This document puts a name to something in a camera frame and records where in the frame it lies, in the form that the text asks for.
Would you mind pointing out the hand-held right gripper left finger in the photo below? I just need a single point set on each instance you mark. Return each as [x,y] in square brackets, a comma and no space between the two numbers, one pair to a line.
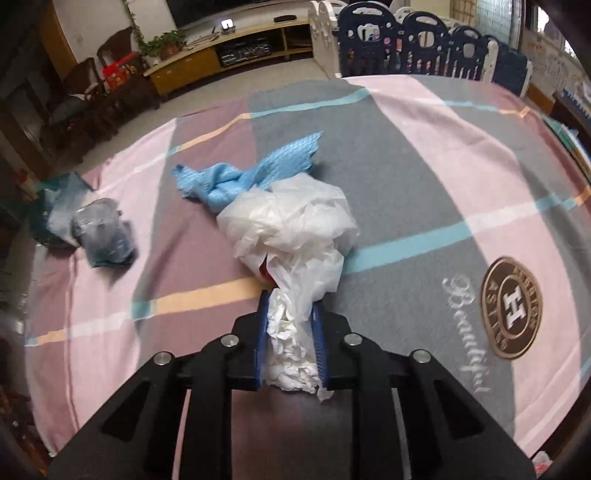
[262,344]

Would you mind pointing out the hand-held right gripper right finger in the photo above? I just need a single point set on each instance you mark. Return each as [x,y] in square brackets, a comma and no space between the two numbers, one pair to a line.
[319,344]

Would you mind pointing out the white plastic bag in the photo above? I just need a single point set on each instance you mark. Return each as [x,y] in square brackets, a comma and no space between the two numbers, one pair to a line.
[295,226]

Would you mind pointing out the light blue cloth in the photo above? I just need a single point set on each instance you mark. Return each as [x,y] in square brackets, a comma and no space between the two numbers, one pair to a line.
[244,182]

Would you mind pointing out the striped pink grey tablecloth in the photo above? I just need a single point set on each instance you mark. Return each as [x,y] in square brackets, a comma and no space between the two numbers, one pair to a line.
[415,194]

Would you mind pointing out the dark green foil packet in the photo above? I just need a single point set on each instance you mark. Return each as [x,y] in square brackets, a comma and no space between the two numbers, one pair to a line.
[105,237]

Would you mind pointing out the green paper bag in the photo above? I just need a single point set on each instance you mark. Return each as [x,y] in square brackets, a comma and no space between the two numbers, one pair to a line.
[55,203]

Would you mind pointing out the wooden television cabinet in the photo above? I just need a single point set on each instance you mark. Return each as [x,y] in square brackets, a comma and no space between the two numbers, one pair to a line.
[198,62]

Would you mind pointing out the dark wooden armchair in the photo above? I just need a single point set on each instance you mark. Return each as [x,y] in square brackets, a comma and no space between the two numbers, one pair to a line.
[87,92]

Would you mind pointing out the red gift box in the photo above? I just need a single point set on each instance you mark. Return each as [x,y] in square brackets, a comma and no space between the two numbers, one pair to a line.
[117,71]

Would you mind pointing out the potted green plant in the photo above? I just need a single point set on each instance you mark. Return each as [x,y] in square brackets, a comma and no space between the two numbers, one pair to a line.
[161,46]

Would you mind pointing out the row of playpen fence panels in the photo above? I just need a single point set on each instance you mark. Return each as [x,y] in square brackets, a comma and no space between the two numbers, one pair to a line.
[415,44]

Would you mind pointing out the stack of picture books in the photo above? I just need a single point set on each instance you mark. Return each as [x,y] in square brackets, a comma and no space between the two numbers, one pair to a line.
[570,138]

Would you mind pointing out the black remote control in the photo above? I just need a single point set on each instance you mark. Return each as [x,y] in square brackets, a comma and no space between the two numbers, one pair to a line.
[284,19]

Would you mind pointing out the black television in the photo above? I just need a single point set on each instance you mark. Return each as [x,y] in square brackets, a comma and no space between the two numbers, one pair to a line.
[221,9]

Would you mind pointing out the wall learning posters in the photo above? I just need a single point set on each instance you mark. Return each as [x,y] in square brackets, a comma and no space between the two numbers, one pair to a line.
[549,60]

